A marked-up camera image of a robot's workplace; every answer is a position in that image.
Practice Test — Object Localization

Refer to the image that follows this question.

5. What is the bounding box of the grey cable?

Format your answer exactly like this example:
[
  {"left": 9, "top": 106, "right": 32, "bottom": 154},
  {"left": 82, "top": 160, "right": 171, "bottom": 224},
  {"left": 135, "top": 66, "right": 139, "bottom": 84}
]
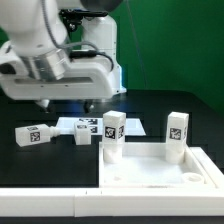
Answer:
[{"left": 39, "top": 0, "right": 116, "bottom": 73}]

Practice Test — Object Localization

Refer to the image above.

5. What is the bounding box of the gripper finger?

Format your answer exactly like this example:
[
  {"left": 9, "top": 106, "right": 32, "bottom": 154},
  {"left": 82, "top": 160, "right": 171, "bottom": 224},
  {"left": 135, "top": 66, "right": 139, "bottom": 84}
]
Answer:
[
  {"left": 36, "top": 99, "right": 54, "bottom": 113},
  {"left": 83, "top": 100, "right": 94, "bottom": 113}
]

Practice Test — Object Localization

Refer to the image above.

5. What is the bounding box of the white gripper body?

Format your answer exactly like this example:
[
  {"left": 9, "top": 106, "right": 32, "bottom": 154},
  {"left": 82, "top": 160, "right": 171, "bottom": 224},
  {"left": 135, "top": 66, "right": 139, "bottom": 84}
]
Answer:
[{"left": 0, "top": 54, "right": 116, "bottom": 102}]

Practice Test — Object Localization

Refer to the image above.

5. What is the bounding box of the white fence bar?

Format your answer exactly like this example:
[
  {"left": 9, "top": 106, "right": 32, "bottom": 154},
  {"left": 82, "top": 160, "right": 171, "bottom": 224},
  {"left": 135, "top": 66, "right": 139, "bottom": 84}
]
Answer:
[
  {"left": 0, "top": 188, "right": 224, "bottom": 217},
  {"left": 190, "top": 147, "right": 224, "bottom": 189}
]

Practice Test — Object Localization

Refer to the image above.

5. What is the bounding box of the white marker sheet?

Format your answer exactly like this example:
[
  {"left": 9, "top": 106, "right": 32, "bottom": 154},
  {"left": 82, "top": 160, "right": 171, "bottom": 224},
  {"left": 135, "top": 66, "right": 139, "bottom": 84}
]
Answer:
[{"left": 56, "top": 117, "right": 146, "bottom": 136}]

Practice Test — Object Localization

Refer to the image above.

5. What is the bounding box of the white right fence bar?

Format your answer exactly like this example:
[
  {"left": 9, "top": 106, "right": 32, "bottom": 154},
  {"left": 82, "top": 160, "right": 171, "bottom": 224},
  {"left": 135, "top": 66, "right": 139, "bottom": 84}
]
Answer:
[{"left": 190, "top": 147, "right": 224, "bottom": 189}]

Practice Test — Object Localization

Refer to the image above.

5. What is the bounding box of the white square tabletop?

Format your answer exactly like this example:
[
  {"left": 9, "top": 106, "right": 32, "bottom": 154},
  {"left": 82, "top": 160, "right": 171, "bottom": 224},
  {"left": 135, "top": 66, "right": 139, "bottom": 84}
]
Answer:
[{"left": 99, "top": 142, "right": 216, "bottom": 188}]

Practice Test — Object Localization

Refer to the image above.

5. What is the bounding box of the white front fence bar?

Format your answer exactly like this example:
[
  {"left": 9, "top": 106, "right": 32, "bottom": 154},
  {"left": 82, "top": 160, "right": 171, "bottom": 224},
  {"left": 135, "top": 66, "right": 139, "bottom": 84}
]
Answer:
[{"left": 0, "top": 188, "right": 224, "bottom": 217}]

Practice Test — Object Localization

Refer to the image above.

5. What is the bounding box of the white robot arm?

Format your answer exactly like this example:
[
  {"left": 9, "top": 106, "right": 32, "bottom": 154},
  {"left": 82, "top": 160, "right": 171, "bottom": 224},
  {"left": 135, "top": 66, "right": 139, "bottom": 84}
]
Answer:
[{"left": 0, "top": 0, "right": 126, "bottom": 108}]

